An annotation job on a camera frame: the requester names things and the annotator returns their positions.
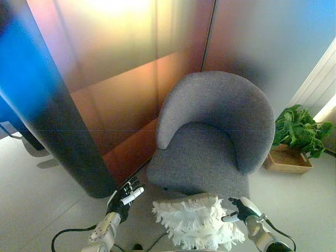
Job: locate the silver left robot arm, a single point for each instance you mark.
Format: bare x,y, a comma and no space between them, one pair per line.
105,228

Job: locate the white fluffy duster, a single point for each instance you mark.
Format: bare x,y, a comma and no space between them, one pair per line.
197,223

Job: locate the white slatted wall panel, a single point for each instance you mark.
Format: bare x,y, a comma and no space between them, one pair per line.
315,78

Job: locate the rounded iridescent partition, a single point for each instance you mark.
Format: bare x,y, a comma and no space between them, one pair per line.
78,105

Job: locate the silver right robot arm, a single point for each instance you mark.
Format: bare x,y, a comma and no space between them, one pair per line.
260,233

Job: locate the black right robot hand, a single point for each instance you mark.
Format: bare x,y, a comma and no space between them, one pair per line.
245,208

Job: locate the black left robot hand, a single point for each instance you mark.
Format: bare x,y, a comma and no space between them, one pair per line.
119,202

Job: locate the wooden planter box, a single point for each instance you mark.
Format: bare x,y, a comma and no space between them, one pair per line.
286,162

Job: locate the green leafy plant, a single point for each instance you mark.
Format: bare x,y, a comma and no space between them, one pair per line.
299,131

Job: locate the grey fabric armchair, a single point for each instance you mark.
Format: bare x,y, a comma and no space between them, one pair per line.
210,136

